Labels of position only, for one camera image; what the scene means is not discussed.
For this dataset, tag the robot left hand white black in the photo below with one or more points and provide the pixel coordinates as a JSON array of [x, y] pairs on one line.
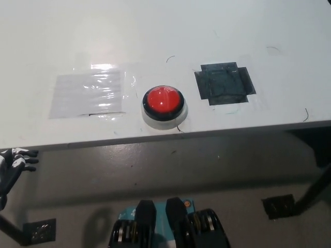
[[11, 170]]

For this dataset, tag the red dome push button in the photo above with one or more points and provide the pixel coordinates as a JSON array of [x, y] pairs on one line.
[[163, 101]]

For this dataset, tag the robot body black teal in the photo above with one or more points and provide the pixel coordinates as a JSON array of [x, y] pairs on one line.
[[170, 227]]

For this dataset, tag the black table leg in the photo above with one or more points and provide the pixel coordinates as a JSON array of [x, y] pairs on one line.
[[315, 184], [14, 231]]

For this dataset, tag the black tape patch on floor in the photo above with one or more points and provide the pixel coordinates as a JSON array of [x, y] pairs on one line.
[[41, 230], [279, 206]]

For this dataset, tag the white paper under clear tape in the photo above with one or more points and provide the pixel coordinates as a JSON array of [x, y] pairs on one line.
[[86, 94]]

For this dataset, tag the black tape patch on table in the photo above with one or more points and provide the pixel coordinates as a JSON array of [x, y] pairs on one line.
[[225, 84]]

